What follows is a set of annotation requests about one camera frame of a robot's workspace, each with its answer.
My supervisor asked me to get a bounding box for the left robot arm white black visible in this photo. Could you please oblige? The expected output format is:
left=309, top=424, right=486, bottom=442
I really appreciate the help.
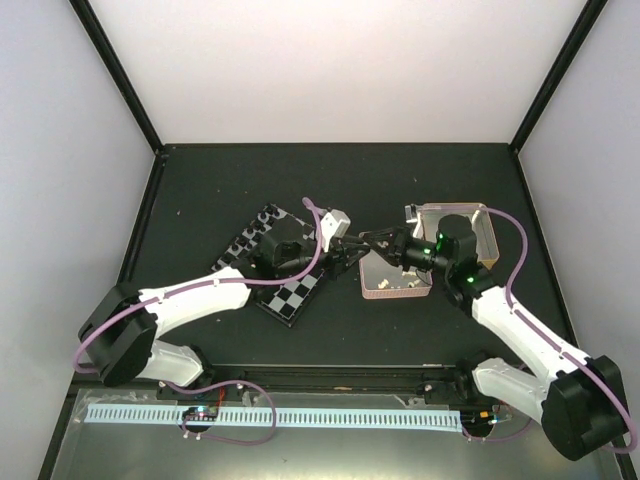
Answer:
left=74, top=211, right=370, bottom=399

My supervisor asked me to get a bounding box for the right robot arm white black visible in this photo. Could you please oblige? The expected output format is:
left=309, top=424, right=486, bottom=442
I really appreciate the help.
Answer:
left=362, top=212, right=639, bottom=460

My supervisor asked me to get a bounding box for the small circuit board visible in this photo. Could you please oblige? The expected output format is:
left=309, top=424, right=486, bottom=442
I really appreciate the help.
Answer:
left=182, top=406, right=218, bottom=421

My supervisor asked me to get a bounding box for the pink tin box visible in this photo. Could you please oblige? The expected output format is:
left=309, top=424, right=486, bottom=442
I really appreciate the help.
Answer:
left=359, top=252, right=433, bottom=300

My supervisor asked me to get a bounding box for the yellow tin lid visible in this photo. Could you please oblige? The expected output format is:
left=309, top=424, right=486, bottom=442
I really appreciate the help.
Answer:
left=412, top=203, right=500, bottom=269

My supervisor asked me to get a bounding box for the black white chessboard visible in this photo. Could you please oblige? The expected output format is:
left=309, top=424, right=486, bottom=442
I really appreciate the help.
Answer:
left=210, top=203, right=327, bottom=328

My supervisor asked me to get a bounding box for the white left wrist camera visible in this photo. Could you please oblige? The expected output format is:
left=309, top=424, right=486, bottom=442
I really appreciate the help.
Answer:
left=320, top=209, right=351, bottom=253

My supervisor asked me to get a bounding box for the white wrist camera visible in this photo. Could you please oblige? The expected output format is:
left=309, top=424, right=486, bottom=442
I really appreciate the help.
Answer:
left=404, top=204, right=420, bottom=225
left=320, top=209, right=351, bottom=253

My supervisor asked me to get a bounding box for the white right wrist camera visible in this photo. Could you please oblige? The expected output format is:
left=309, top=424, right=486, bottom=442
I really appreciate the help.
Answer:
left=404, top=204, right=420, bottom=225

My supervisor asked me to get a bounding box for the black mounting rail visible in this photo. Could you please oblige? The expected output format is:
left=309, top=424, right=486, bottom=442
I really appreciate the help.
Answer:
left=190, top=365, right=480, bottom=404

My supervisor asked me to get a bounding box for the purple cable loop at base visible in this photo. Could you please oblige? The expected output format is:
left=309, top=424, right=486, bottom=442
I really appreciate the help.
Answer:
left=180, top=379, right=279, bottom=445

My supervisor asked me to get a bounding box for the light blue slotted cable duct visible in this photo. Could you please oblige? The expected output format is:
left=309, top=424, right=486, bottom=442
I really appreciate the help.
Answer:
left=84, top=404, right=462, bottom=433

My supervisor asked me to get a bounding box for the black right frame post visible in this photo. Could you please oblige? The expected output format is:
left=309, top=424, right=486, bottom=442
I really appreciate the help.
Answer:
left=509, top=0, right=608, bottom=154

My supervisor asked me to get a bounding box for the black frame post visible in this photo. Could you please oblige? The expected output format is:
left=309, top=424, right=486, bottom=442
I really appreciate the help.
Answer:
left=509, top=0, right=608, bottom=154
left=69, top=0, right=164, bottom=153

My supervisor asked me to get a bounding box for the black left frame post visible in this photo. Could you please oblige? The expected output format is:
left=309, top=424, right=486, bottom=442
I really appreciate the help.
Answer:
left=69, top=0, right=164, bottom=153

